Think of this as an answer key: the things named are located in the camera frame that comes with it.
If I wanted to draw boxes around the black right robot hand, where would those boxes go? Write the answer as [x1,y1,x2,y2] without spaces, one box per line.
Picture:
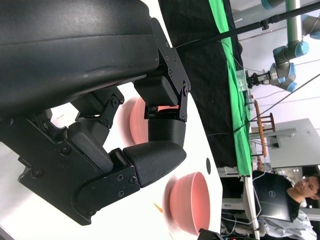
[197,227,223,240]

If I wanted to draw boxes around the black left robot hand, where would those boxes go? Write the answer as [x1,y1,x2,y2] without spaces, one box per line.
[0,0,192,227]

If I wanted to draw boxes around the pink bowl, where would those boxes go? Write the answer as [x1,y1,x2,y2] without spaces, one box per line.
[128,96,180,146]
[169,171,211,237]

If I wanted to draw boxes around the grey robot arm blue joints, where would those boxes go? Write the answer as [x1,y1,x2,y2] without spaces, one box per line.
[261,0,320,93]

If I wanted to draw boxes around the small orange scrap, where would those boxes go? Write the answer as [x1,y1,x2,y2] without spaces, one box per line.
[152,202,165,214]

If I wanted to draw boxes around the black laptop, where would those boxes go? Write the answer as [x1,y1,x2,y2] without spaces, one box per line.
[252,171,294,223]

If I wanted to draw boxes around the green cloth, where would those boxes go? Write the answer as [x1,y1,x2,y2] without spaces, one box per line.
[208,0,253,177]

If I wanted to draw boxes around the person with glasses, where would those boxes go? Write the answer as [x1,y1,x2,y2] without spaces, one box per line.
[252,157,320,240]

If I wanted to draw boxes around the brown wooden stool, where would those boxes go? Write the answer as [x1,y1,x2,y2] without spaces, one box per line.
[253,99,276,158]

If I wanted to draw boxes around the grey metal cabinet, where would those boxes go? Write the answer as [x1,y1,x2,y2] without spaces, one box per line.
[251,118,320,169]

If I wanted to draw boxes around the clear plastic box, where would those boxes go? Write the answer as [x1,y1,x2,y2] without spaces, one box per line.
[234,69,247,92]

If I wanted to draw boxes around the small black parallel gripper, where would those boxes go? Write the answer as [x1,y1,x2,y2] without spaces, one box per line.
[245,71,271,88]

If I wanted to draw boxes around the black boom pole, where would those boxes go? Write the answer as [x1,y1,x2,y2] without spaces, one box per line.
[174,1,320,51]

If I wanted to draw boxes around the long thin black cable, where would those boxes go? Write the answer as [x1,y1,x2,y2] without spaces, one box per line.
[248,73,320,123]

